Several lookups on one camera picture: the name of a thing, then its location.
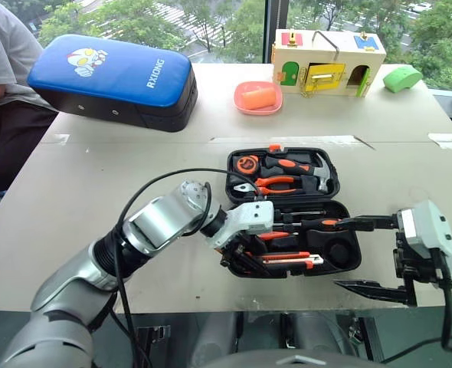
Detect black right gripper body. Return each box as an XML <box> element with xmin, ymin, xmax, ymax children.
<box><xmin>392</xmin><ymin>228</ymin><xmax>448</xmax><ymax>284</ymax></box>

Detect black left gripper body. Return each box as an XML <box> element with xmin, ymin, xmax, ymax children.
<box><xmin>218</xmin><ymin>232</ymin><xmax>264</xmax><ymax>268</ymax></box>

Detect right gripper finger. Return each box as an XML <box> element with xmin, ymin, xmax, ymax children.
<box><xmin>332</xmin><ymin>276</ymin><xmax>418</xmax><ymax>307</ymax></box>
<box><xmin>339</xmin><ymin>214</ymin><xmax>398</xmax><ymax>232</ymax></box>

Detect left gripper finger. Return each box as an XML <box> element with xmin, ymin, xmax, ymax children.
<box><xmin>232</xmin><ymin>250</ymin><xmax>273</xmax><ymax>278</ymax></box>
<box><xmin>244</xmin><ymin>232</ymin><xmax>266</xmax><ymax>255</ymax></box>

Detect black orange handled screwdriver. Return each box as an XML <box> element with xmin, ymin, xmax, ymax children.
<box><xmin>273</xmin><ymin>217</ymin><xmax>344</xmax><ymax>232</ymax></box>

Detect black tool case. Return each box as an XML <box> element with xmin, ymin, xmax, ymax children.
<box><xmin>224</xmin><ymin>144</ymin><xmax>363</xmax><ymax>279</ymax></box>

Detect wooden lock box toy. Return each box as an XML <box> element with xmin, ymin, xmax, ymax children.
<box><xmin>270</xmin><ymin>28</ymin><xmax>387</xmax><ymax>99</ymax></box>

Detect orange utility knife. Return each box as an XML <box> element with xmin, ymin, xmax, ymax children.
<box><xmin>261</xmin><ymin>251</ymin><xmax>326</xmax><ymax>268</ymax></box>

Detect thin black screwdriver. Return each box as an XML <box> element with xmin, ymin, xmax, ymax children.
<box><xmin>274</xmin><ymin>208</ymin><xmax>326</xmax><ymax>216</ymax></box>

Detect orange black tape measure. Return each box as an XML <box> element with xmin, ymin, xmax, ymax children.
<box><xmin>235</xmin><ymin>155</ymin><xmax>264</xmax><ymax>176</ymax></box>

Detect pink plastic dish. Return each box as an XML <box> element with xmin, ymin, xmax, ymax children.
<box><xmin>233</xmin><ymin>80</ymin><xmax>284</xmax><ymax>116</ymax></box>

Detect orange sponge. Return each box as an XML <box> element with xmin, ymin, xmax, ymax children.
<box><xmin>240</xmin><ymin>86</ymin><xmax>277</xmax><ymax>110</ymax></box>

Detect green foam block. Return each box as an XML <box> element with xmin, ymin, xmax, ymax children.
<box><xmin>382</xmin><ymin>64</ymin><xmax>423</xmax><ymax>94</ymax></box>

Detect blue padded kick shield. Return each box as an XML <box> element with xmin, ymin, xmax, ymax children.
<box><xmin>26</xmin><ymin>33</ymin><xmax>199</xmax><ymax>133</ymax></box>

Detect person in grey shirt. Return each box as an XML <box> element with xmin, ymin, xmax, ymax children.
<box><xmin>0</xmin><ymin>0</ymin><xmax>61</xmax><ymax>200</ymax></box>

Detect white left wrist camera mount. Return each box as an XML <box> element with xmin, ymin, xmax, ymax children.
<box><xmin>206</xmin><ymin>199</ymin><xmax>275</xmax><ymax>250</ymax></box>

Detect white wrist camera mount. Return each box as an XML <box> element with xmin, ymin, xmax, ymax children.
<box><xmin>396</xmin><ymin>199</ymin><xmax>452</xmax><ymax>269</ymax></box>
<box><xmin>206</xmin><ymin>199</ymin><xmax>275</xmax><ymax>250</ymax></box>

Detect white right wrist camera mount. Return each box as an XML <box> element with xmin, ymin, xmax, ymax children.
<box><xmin>396</xmin><ymin>199</ymin><xmax>452</xmax><ymax>269</ymax></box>

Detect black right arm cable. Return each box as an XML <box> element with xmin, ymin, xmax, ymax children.
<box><xmin>378</xmin><ymin>264</ymin><xmax>452</xmax><ymax>365</ymax></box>

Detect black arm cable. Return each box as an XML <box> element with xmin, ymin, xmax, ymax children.
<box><xmin>378</xmin><ymin>264</ymin><xmax>452</xmax><ymax>365</ymax></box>
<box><xmin>109</xmin><ymin>167</ymin><xmax>267</xmax><ymax>368</ymax></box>

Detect orange handled pliers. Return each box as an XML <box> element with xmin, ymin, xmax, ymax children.
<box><xmin>254</xmin><ymin>175</ymin><xmax>302</xmax><ymax>195</ymax></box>

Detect black orange handled hammer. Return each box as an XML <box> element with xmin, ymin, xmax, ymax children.
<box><xmin>263</xmin><ymin>153</ymin><xmax>331</xmax><ymax>192</ymax></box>

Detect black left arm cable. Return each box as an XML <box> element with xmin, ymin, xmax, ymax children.
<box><xmin>109</xmin><ymin>167</ymin><xmax>267</xmax><ymax>368</ymax></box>

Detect black window frame post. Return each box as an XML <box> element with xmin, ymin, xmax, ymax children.
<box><xmin>264</xmin><ymin>0</ymin><xmax>290</xmax><ymax>64</ymax></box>

